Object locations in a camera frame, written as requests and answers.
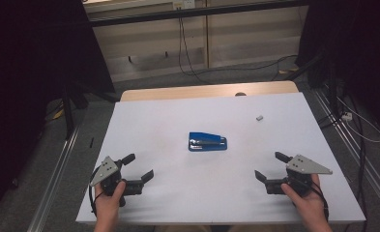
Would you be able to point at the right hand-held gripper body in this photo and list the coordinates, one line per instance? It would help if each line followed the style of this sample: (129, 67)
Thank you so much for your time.
(302, 167)

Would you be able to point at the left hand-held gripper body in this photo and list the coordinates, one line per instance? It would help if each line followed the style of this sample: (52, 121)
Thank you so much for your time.
(108, 174)

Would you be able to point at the blue stapler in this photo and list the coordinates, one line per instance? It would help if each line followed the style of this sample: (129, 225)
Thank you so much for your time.
(207, 142)

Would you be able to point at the person's left hand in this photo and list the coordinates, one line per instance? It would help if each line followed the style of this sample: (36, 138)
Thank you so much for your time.
(108, 206)

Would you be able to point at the person's right hand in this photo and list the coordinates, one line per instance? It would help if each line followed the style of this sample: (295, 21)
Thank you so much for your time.
(310, 206)

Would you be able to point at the small black floor object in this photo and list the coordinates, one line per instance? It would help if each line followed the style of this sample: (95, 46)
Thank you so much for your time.
(91, 142)

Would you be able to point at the small grey staple block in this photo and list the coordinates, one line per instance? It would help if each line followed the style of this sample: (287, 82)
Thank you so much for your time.
(259, 118)

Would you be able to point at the white board sheet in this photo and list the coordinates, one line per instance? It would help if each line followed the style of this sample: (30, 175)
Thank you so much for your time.
(210, 187)

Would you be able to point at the white plug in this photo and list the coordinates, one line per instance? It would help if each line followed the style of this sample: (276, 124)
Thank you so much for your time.
(347, 116)

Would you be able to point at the dark round table grommet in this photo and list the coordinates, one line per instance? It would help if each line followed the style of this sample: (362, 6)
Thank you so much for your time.
(240, 94)

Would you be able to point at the black tripod stand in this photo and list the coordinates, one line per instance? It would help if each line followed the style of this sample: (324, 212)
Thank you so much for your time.
(70, 106)

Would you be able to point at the light wooden table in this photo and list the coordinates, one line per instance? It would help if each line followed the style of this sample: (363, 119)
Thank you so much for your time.
(194, 91)

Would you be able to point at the beige wooden cabinet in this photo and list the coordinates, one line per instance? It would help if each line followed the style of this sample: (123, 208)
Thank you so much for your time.
(242, 42)

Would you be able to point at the black curtain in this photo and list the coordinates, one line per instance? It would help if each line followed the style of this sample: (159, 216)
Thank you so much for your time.
(23, 80)
(355, 48)

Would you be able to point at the black horizontal bar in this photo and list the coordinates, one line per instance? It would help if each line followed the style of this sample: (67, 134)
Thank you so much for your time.
(194, 13)

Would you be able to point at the aluminium floor rail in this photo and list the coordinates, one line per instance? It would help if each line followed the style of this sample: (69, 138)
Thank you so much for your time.
(355, 151)
(53, 183)

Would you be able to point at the white wall socket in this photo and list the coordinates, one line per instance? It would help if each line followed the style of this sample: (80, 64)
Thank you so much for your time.
(184, 4)

